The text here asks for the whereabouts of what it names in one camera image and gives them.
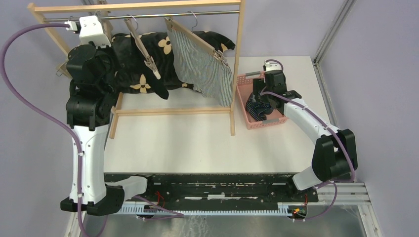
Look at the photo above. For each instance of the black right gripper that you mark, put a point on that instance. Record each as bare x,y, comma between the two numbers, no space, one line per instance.
259,84

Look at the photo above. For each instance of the navy striped underwear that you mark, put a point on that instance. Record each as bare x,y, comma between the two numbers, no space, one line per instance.
257,110

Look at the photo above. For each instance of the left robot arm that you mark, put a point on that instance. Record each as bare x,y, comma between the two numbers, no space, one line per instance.
92,95

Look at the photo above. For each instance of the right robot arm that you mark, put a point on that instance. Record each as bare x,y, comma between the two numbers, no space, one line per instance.
334,158

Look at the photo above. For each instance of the grey striped underwear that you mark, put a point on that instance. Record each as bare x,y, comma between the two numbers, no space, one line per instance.
208,75

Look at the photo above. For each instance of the empty wooden clip hanger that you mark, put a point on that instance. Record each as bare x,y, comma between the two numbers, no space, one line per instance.
61,70

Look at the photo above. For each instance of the pink perforated plastic basket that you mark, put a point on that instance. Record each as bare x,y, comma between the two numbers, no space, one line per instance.
243,90

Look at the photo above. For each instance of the black blanket with cream flowers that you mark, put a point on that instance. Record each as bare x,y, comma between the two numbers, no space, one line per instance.
132,77

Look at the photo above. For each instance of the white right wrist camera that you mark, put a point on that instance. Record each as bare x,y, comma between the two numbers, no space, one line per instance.
272,66

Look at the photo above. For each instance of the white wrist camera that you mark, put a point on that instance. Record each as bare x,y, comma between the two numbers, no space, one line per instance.
272,66
90,30

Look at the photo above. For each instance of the grey metal corner rail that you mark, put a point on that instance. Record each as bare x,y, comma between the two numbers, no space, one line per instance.
323,61

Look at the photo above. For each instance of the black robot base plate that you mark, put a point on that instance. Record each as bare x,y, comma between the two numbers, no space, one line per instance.
224,192

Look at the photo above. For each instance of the white slotted cable duct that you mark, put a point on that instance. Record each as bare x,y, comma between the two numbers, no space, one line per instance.
136,208

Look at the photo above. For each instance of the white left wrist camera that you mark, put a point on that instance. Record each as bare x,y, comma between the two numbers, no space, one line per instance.
90,30

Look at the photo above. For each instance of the metal clothes rail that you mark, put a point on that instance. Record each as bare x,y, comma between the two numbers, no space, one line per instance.
224,12

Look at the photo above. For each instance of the wooden clothes rack frame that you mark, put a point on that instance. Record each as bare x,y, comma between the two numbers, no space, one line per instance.
102,6

